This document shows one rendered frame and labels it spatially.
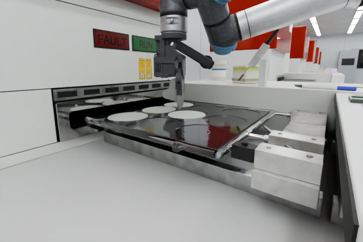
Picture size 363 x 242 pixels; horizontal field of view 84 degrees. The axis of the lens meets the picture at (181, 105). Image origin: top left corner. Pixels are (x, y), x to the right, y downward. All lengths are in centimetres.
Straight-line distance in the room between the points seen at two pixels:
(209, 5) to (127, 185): 43
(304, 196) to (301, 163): 4
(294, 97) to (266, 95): 8
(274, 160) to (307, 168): 4
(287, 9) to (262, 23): 6
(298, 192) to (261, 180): 5
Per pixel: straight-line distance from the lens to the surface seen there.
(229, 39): 59
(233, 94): 70
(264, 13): 59
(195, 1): 55
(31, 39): 55
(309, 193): 31
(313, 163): 30
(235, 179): 37
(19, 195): 44
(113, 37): 64
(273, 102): 67
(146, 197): 36
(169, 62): 55
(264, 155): 31
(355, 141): 22
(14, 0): 55
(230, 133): 40
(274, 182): 31
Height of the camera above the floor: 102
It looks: 10 degrees down
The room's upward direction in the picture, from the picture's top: straight up
